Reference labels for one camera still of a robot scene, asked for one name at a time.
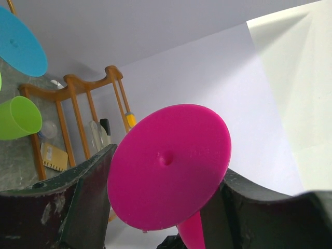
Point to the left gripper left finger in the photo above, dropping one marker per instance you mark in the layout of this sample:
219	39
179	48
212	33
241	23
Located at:
69	210

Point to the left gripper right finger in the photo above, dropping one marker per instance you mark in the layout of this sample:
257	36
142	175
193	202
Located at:
243	214

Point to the magenta wine glass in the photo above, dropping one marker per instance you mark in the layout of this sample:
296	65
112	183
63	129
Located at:
167	168

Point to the dark blue wine glass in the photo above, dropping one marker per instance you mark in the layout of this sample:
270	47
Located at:
20	48

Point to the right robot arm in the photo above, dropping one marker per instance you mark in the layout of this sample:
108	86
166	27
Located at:
172	242

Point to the white item on rack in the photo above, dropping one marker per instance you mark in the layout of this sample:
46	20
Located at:
101	136

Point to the orange wooden tiered rack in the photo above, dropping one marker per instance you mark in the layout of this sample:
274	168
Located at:
76	86

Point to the brown spiral notebook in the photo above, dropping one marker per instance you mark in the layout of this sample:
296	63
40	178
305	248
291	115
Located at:
53	157

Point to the clear plastic cap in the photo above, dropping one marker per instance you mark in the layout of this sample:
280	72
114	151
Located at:
49	129

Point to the yellow cube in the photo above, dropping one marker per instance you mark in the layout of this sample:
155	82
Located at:
131	119

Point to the gold wire glass rack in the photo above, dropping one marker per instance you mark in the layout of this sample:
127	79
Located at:
11	7

